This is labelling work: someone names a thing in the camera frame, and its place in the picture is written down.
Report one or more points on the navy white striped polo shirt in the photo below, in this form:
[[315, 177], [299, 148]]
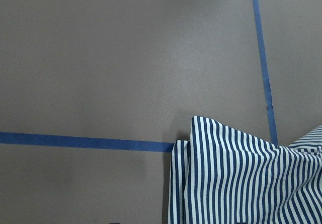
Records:
[[223, 175]]

